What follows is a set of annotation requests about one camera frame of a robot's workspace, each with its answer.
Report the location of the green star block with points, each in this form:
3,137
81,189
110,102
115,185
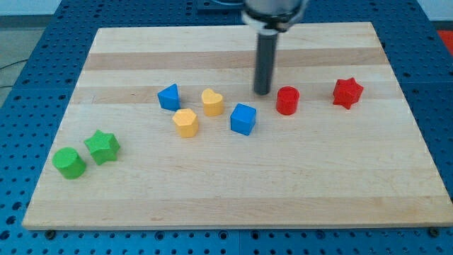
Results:
103,147

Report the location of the yellow hexagon block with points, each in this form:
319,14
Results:
186,122

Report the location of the yellow heart block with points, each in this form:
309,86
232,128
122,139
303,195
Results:
213,103

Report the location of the blue cube block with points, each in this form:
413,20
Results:
243,119

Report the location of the red cylinder block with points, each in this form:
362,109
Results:
287,100

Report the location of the wooden board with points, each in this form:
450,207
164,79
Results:
323,167

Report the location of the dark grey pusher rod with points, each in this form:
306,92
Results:
265,59

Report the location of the red star block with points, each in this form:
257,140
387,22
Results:
347,92

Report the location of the green cylinder block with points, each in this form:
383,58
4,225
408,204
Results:
68,162

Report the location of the blue triangle block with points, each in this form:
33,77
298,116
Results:
169,98

